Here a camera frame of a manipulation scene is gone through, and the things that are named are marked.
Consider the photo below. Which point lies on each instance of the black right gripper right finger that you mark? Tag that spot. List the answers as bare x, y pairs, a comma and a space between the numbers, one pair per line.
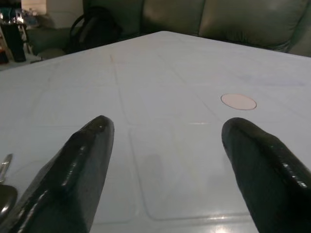
269, 174

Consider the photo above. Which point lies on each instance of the black backpack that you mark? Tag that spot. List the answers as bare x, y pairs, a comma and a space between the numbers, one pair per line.
93, 29

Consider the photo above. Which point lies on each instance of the black cylindrical bottle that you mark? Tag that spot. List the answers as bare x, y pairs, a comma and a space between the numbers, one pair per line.
17, 41

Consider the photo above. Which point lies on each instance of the grey-green leather armchair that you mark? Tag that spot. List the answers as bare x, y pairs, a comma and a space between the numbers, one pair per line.
48, 36

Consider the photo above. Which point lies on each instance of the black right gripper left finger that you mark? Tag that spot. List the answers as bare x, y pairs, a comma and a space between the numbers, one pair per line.
73, 174

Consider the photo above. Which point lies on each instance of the grey-green leather sofa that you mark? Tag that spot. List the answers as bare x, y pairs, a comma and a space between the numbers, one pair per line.
218, 21

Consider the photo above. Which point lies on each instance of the pink round table insert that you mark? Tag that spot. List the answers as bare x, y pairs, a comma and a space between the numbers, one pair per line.
238, 101

